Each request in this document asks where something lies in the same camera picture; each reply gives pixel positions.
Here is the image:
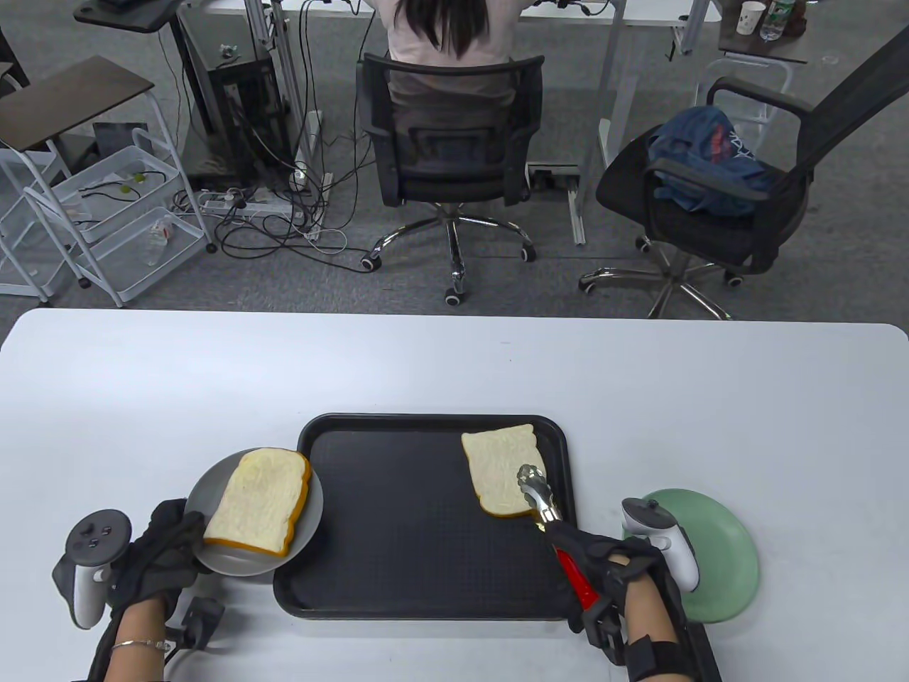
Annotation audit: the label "black food tray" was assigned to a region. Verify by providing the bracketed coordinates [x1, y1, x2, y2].
[273, 414, 585, 621]

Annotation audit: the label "white background desk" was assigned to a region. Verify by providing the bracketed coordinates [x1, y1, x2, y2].
[181, 0, 718, 246]

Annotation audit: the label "pale toast slice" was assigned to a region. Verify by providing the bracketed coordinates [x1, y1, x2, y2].
[462, 424, 562, 519]

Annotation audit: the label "person's right forearm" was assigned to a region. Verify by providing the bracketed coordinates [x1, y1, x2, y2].
[624, 575, 686, 682]

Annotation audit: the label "white metal stool frame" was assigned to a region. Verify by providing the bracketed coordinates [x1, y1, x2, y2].
[695, 59, 793, 153]

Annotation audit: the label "blue clothing bundle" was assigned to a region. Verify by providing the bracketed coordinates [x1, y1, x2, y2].
[648, 107, 778, 217]

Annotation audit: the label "grey metal plate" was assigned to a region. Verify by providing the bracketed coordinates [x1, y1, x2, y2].
[186, 448, 325, 576]

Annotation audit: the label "black mesh office chair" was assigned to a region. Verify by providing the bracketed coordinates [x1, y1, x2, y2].
[355, 55, 548, 306]

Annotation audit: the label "tangle of black cables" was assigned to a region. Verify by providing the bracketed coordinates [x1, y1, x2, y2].
[160, 0, 377, 274]

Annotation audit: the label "grey hand controller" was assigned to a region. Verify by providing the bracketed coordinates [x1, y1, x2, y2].
[52, 509, 133, 630]
[621, 497, 700, 592]

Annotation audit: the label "red-handled kitchen tongs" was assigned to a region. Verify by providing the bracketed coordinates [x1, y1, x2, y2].
[517, 464, 604, 610]

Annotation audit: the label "dark-top small table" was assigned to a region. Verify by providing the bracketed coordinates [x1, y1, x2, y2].
[717, 0, 810, 65]

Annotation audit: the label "green plate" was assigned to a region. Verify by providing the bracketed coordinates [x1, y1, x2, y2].
[623, 487, 760, 624]

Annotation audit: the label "white wire rolling cart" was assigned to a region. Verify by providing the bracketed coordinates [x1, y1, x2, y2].
[25, 146, 212, 308]

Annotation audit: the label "clear plastic water bottle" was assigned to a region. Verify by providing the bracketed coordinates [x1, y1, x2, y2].
[760, 0, 793, 41]

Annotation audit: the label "black computer tower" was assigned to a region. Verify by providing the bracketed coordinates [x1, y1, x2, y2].
[205, 57, 299, 189]

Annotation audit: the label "aluminium frame post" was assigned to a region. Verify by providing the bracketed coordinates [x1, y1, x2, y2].
[244, 0, 320, 175]

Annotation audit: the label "person's left forearm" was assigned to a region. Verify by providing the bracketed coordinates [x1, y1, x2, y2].
[107, 597, 173, 682]

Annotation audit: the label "white wire trolley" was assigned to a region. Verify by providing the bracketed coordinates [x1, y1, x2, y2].
[0, 55, 217, 303]

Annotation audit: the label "empty plastic bottle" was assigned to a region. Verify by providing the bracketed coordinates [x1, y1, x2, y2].
[146, 217, 175, 267]

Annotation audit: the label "person's right hand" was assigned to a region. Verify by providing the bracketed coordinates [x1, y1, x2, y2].
[550, 529, 688, 666]

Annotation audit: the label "black-top rolling stand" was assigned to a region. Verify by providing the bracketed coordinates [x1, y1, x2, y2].
[73, 0, 221, 178]

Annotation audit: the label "black office chair with armrests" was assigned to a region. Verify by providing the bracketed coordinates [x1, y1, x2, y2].
[579, 25, 909, 320]

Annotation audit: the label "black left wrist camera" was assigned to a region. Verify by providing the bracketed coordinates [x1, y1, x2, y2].
[167, 597, 225, 651]

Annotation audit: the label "toast slice with orange crust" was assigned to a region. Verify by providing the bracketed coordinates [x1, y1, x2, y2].
[203, 448, 312, 558]

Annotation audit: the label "white power strip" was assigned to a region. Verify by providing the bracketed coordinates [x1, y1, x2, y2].
[199, 195, 295, 217]

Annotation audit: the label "person's left hand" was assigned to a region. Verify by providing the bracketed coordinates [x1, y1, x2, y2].
[107, 499, 214, 619]

